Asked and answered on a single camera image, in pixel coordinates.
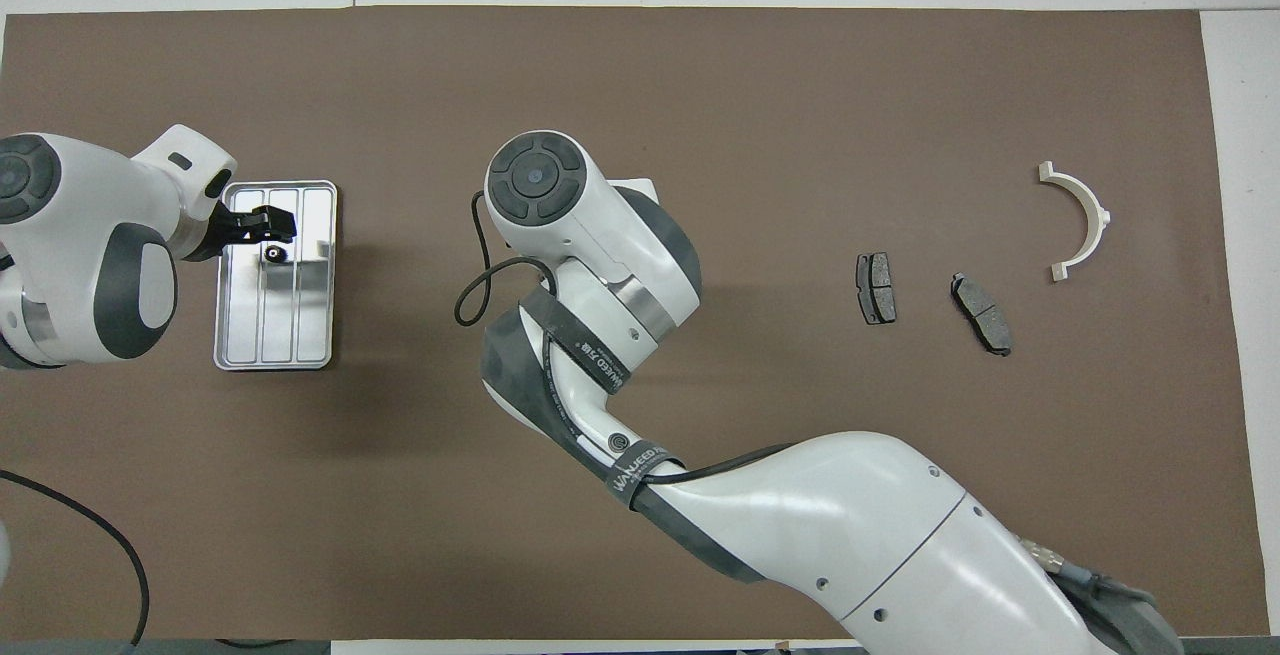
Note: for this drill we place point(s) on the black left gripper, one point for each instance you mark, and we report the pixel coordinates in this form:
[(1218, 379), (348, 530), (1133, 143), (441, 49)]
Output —
[(235, 230)]

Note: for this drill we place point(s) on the small black bearing gear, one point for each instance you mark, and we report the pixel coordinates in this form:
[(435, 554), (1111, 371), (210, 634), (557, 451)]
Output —
[(273, 254)]

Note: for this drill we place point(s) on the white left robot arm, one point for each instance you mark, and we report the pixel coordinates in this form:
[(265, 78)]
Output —
[(80, 225)]

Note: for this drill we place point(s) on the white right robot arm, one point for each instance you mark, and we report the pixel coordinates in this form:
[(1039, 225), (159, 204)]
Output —
[(850, 525)]

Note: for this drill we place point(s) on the silver metal tray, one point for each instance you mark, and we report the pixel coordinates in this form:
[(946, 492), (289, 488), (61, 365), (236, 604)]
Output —
[(300, 315)]

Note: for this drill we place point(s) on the brown table mat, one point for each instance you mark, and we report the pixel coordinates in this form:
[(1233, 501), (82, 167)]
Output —
[(700, 85)]

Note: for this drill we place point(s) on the rectangular dark brake pad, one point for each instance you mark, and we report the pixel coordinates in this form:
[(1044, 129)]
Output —
[(876, 287)]

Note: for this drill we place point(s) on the curved dark brake pad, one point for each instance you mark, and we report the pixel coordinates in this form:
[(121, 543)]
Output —
[(982, 313)]

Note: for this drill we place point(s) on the white semicircular bracket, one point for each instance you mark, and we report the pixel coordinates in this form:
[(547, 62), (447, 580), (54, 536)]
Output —
[(1090, 207)]

